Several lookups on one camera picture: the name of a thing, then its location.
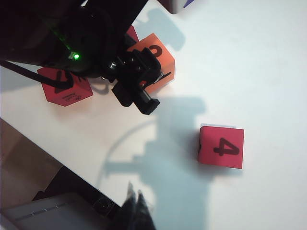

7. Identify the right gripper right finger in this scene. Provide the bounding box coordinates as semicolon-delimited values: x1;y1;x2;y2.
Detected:
137;189;158;230

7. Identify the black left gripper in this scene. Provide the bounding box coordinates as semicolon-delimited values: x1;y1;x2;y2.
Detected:
111;79;161;115

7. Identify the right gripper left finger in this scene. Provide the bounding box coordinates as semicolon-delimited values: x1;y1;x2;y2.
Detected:
117;181;139;230

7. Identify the orange foam block printed Q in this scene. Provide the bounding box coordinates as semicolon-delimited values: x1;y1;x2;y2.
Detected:
126;33;176;94

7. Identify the red foam block printed turtle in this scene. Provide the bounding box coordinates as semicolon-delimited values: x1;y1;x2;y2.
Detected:
126;25;140;45

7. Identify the red foam block printed Y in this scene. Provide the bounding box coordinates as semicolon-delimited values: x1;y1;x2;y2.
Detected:
198;125;245;170

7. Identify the red foam block printed O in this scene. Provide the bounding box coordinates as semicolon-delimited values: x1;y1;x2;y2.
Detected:
37;66;94;107

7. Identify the grey white equipment housing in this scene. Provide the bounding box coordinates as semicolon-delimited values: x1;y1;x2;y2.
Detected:
0;191;120;230

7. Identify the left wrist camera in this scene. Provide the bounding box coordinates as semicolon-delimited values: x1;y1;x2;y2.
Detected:
117;47;163;84

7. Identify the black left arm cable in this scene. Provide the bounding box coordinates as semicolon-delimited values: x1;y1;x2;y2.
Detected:
0;59;74;91

